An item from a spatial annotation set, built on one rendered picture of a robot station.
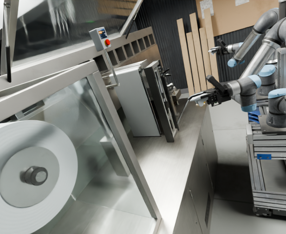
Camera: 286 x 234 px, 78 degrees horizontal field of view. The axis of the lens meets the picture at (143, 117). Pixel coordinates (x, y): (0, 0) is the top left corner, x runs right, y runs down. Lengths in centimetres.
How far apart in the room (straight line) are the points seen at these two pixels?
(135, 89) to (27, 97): 92
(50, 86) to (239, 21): 388
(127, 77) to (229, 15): 312
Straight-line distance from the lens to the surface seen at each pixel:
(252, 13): 411
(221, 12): 409
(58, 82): 44
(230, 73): 432
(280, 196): 181
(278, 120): 142
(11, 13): 84
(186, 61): 392
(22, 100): 39
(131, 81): 123
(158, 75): 117
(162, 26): 431
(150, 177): 107
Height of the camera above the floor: 162
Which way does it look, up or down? 24 degrees down
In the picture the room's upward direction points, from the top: 20 degrees counter-clockwise
